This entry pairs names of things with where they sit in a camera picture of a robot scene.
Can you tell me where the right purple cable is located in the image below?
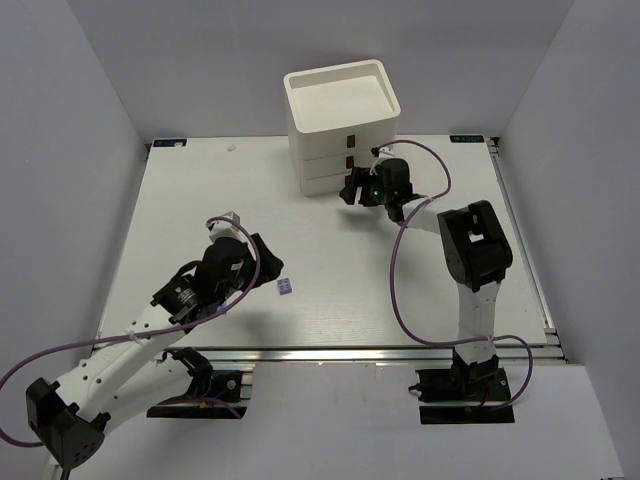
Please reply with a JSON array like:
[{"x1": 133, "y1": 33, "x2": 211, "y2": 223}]
[{"x1": 388, "y1": 140, "x2": 534, "y2": 411}]

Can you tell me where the aluminium rail frame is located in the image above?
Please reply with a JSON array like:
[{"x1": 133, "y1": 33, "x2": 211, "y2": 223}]
[{"x1": 47, "y1": 134, "x2": 569, "y2": 480}]

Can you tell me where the blue label sticker left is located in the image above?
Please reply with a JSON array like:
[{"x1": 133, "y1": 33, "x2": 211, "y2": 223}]
[{"x1": 152, "y1": 138, "x2": 187, "y2": 148}]

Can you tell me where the blue label sticker right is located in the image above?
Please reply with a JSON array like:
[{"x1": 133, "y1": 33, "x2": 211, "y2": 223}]
[{"x1": 449, "y1": 134, "x2": 485, "y2": 144}]

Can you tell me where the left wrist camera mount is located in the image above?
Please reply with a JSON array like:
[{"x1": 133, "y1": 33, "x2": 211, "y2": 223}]
[{"x1": 205, "y1": 211, "x2": 241, "y2": 244}]

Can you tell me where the blue label sticker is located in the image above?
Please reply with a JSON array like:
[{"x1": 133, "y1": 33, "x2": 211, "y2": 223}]
[
  {"x1": 449, "y1": 134, "x2": 485, "y2": 144},
  {"x1": 152, "y1": 138, "x2": 187, "y2": 148}
]

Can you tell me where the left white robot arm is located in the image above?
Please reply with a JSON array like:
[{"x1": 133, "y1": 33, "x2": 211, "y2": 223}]
[{"x1": 26, "y1": 233, "x2": 284, "y2": 473}]

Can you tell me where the white three-drawer cabinet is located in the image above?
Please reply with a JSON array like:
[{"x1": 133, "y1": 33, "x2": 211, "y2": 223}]
[{"x1": 283, "y1": 59, "x2": 401, "y2": 197}]

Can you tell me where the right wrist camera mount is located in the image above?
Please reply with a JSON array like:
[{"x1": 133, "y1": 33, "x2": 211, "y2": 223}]
[{"x1": 371, "y1": 146, "x2": 394, "y2": 168}]

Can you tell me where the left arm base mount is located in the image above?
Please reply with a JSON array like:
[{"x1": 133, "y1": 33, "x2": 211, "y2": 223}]
[{"x1": 146, "y1": 348, "x2": 251, "y2": 420}]

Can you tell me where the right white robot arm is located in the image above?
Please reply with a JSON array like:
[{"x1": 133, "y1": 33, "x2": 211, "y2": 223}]
[{"x1": 339, "y1": 158, "x2": 513, "y2": 367}]

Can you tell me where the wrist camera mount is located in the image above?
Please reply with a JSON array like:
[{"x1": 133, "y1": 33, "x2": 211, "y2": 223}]
[
  {"x1": 205, "y1": 211, "x2": 241, "y2": 244},
  {"x1": 371, "y1": 146, "x2": 394, "y2": 168}
]

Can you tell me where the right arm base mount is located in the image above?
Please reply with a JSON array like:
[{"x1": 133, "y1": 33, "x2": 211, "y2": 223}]
[{"x1": 408, "y1": 354, "x2": 515, "y2": 425}]

